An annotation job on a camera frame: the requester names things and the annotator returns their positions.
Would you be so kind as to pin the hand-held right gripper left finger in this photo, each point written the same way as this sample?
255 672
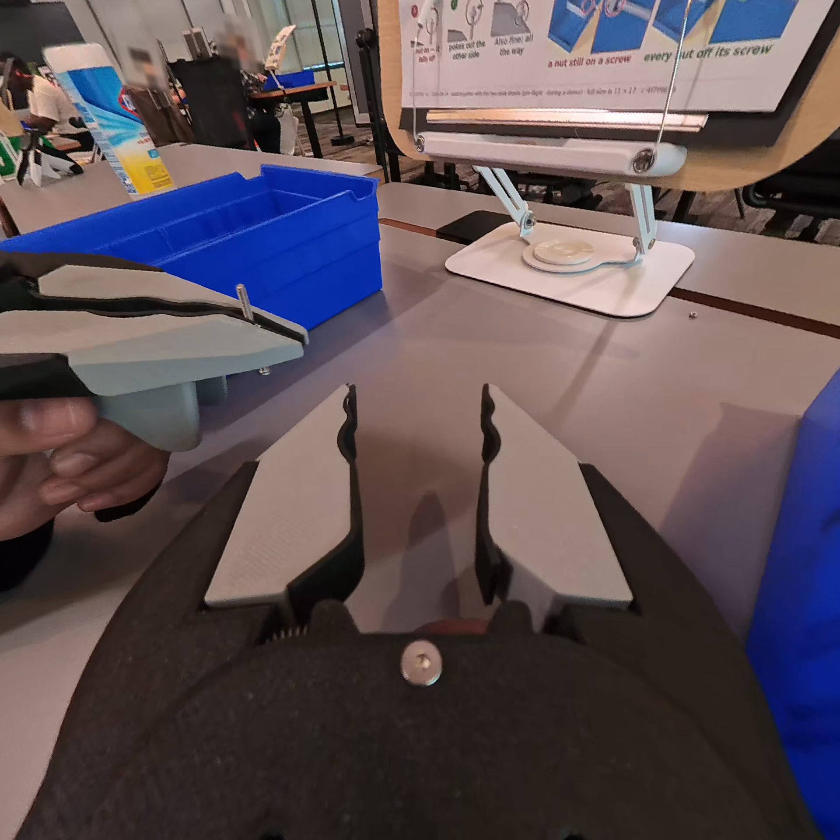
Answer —
289 525

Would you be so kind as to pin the person's left hand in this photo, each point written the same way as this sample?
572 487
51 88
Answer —
65 472

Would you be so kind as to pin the green white card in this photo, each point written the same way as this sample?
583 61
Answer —
6 157

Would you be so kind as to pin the blue divided plastic bin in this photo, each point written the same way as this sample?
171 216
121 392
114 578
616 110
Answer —
807 590

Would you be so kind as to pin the black rectangular pad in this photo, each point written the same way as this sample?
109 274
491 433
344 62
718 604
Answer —
469 226

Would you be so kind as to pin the small metal screw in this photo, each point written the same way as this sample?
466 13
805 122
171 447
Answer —
244 302

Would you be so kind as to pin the silver-framed dark panel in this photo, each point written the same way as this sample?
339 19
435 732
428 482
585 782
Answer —
351 65

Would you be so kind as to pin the disinfecting wipes canister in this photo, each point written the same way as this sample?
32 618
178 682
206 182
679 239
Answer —
111 131

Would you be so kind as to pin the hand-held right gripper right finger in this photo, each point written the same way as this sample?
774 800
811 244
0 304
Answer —
551 525

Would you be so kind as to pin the blue plastic tray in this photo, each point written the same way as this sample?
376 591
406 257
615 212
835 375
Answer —
292 80

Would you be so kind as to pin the brown-edged grey desk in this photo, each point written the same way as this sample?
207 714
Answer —
754 269

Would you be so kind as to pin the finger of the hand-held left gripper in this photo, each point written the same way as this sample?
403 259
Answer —
131 285
164 354

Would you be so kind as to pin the person's left forearm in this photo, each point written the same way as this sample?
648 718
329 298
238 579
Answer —
19 564

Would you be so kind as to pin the white document stand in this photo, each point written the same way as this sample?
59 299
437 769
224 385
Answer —
590 289

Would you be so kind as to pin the black high chair back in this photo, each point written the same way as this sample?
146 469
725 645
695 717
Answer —
210 105

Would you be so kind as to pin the black and white object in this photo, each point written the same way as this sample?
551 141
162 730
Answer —
46 164

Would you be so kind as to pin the printed instruction sheet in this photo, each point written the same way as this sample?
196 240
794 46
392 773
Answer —
741 92

